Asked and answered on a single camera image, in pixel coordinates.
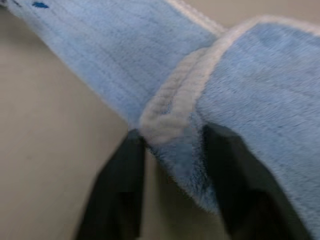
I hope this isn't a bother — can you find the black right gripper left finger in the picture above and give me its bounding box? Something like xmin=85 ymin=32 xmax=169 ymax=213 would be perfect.
xmin=75 ymin=128 xmax=147 ymax=240

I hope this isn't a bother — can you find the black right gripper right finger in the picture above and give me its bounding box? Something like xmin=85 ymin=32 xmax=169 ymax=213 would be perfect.
xmin=202 ymin=124 xmax=312 ymax=240

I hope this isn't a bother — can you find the light blue fleece towel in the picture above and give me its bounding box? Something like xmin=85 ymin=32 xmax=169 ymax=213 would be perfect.
xmin=0 ymin=0 xmax=320 ymax=240

